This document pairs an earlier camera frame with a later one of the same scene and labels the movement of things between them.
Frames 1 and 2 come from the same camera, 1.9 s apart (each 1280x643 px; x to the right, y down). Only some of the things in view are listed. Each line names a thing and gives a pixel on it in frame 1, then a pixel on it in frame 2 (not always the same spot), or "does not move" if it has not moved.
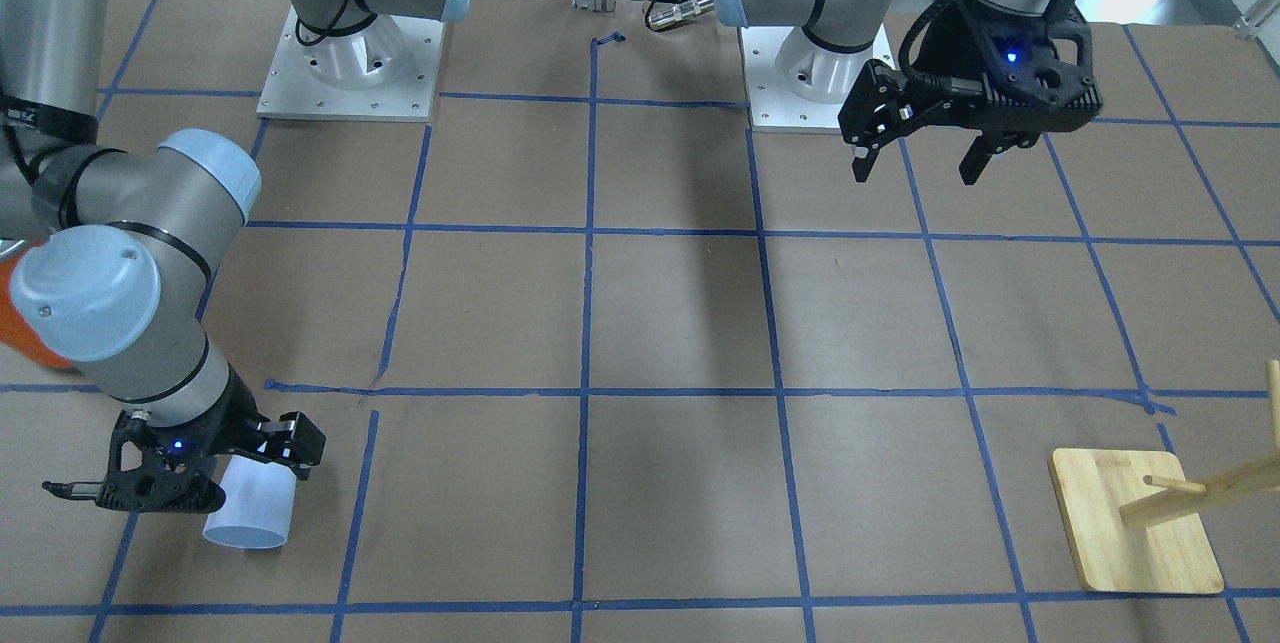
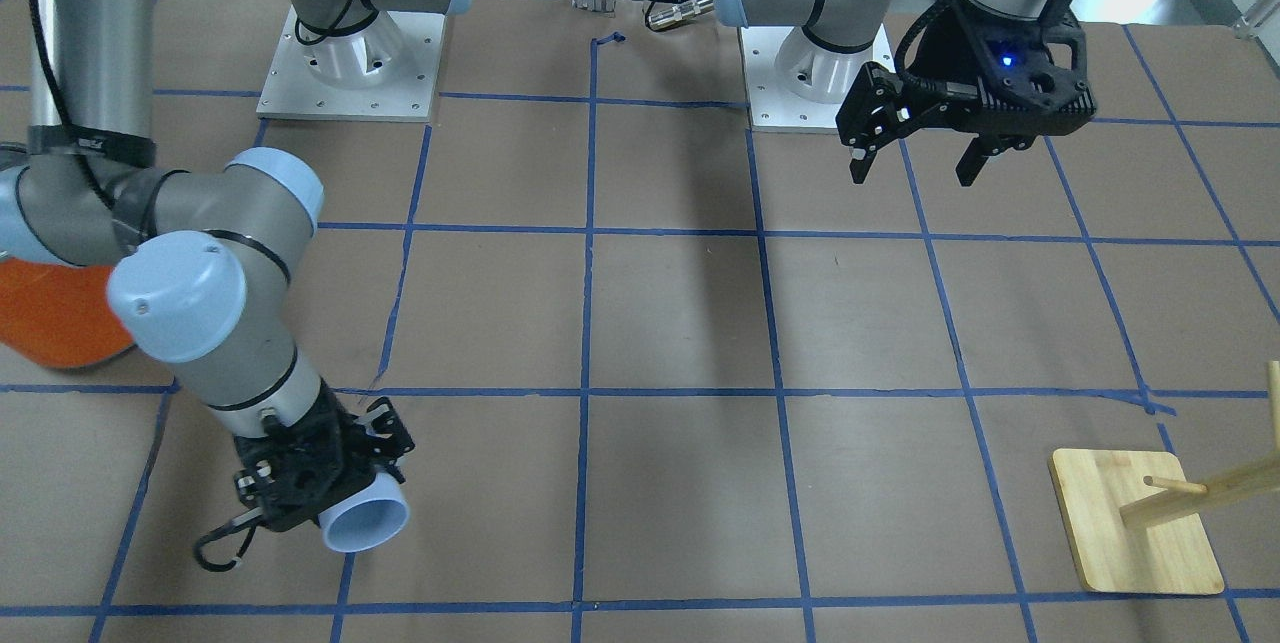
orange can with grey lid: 49,298 does not move
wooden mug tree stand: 1133,522 does not move
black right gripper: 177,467 -> 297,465
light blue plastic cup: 258,507 -> 369,520
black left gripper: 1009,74 does not move
